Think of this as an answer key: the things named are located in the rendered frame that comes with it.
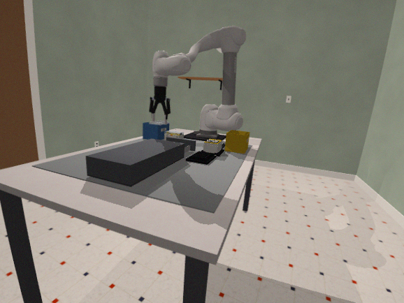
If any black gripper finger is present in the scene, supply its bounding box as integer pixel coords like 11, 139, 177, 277
159, 98, 171, 125
149, 97, 158, 121

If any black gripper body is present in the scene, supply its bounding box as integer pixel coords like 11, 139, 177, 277
154, 86, 166, 103

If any grey bench mat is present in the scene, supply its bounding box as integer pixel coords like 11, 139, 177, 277
33, 138, 252, 213

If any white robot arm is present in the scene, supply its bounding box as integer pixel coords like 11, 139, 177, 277
152, 26, 246, 138

